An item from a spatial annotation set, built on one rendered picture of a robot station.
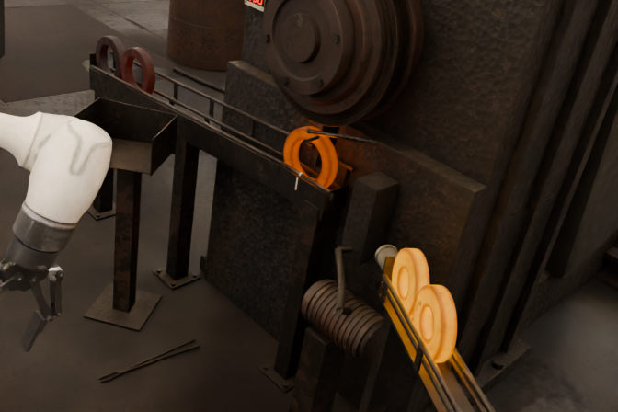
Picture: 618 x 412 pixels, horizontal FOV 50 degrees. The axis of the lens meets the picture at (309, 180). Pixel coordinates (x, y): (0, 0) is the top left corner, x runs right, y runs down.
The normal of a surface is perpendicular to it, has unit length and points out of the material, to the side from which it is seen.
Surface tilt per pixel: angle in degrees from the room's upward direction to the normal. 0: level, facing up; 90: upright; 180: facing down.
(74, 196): 90
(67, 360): 1
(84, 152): 68
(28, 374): 1
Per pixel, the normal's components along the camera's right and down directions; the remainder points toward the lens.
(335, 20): -0.70, 0.22
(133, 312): 0.16, -0.87
